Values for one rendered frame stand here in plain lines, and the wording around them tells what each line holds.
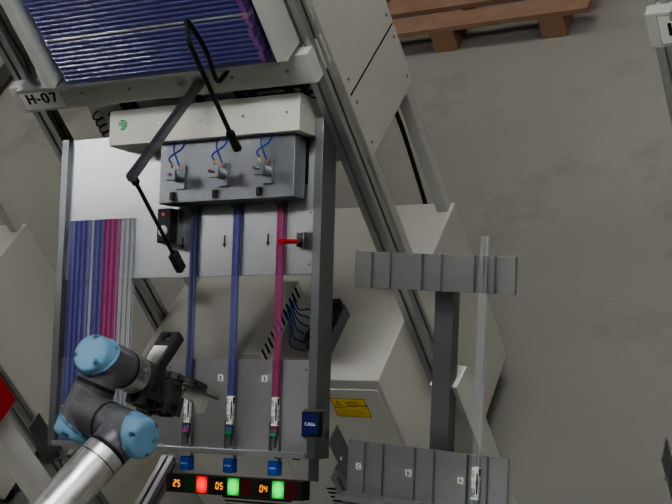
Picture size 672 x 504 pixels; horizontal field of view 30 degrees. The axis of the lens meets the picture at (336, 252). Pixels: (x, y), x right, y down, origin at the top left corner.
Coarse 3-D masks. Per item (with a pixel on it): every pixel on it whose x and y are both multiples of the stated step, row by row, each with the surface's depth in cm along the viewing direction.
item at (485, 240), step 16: (480, 256) 231; (480, 272) 231; (480, 288) 231; (480, 304) 231; (480, 320) 231; (480, 336) 231; (480, 352) 231; (480, 368) 231; (480, 384) 231; (480, 400) 231; (480, 416) 231; (480, 432) 231; (480, 448) 231; (480, 464) 231
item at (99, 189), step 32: (96, 160) 292; (128, 160) 288; (160, 160) 284; (96, 192) 291; (128, 192) 287; (224, 224) 274; (256, 224) 270; (288, 224) 266; (160, 256) 281; (224, 256) 273; (256, 256) 269; (288, 256) 265
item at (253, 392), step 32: (224, 384) 269; (256, 384) 266; (288, 384) 262; (192, 416) 272; (224, 416) 268; (256, 416) 265; (288, 416) 261; (224, 448) 267; (256, 448) 264; (288, 448) 260
